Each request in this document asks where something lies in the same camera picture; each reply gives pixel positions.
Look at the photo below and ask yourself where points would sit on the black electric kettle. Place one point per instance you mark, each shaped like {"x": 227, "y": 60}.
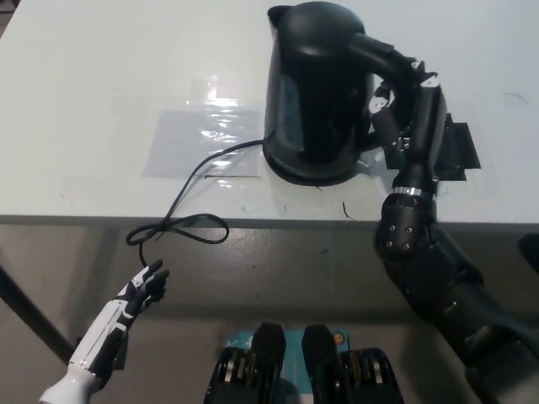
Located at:
{"x": 320, "y": 84}

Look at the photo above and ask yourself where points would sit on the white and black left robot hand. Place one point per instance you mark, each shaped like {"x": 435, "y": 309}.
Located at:
{"x": 105, "y": 328}

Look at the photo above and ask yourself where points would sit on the round black kettle base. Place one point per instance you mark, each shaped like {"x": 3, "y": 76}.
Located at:
{"x": 311, "y": 180}

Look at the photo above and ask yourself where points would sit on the black tape patch on table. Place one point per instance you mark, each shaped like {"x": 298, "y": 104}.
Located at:
{"x": 459, "y": 155}

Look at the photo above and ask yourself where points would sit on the clear plastic sheet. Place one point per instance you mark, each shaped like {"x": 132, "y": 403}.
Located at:
{"x": 177, "y": 143}

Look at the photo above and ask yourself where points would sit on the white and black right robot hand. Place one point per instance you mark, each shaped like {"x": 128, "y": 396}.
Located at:
{"x": 427, "y": 126}

